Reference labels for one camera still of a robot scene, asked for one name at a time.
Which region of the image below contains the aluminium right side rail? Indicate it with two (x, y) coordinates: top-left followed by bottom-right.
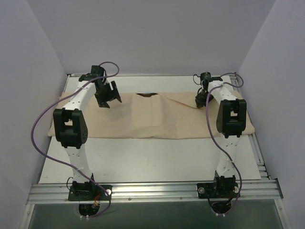
(229, 73), (272, 182)

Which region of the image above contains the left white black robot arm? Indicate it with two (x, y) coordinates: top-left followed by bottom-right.
(53, 65), (122, 200)

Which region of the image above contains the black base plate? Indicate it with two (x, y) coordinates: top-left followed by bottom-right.
(68, 184), (111, 201)
(197, 183), (240, 199)

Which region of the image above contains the steel instrument tray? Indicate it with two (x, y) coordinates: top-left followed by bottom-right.
(136, 92), (158, 98)

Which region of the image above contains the beige cloth wrap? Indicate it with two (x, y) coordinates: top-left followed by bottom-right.
(47, 92), (255, 139)

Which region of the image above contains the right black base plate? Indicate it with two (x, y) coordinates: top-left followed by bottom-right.
(197, 183), (240, 199)

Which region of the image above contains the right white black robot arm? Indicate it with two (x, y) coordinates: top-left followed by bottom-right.
(195, 72), (247, 178)

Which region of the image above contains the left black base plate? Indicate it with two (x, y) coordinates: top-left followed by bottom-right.
(68, 184), (111, 201)

